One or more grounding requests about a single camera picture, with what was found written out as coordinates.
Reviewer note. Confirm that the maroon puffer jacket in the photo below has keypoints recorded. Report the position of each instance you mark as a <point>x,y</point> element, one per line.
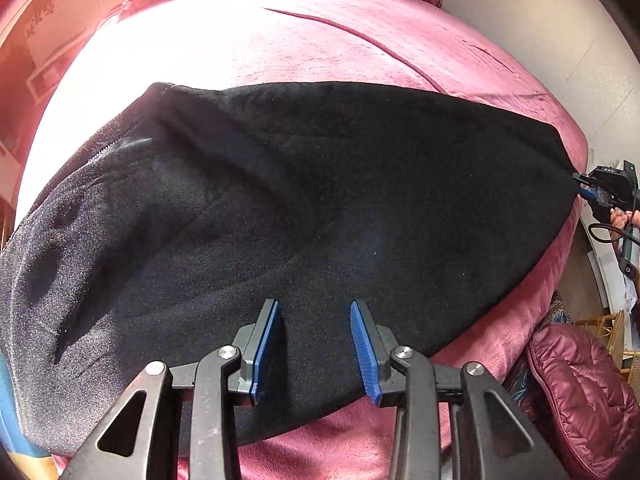
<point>585,390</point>

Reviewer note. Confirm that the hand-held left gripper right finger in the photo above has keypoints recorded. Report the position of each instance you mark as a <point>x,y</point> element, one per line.
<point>364,355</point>

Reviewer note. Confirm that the white floral box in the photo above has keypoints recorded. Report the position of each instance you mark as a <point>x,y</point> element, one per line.
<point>55,30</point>

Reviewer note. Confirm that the wicker chair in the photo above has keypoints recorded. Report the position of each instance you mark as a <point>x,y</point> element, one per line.
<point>617,330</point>

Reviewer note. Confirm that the floral patterned cloth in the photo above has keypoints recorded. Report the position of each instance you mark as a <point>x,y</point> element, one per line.
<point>560,315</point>

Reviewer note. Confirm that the black pants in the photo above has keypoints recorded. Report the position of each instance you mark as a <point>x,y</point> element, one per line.
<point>300,185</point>

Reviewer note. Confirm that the person's right hand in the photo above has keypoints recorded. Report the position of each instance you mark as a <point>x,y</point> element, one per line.
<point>620,219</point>

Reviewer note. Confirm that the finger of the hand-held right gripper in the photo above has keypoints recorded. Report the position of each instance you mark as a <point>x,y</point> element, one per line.
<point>582,179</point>
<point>590,195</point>

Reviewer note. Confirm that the pink bed blanket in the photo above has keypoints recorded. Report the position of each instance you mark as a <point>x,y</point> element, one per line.
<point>350,50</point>

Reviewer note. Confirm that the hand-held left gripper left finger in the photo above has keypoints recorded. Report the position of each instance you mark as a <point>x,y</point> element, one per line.
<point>265,350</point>

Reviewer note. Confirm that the white storage crate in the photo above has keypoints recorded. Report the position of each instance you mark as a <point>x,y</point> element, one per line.
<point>47,77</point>

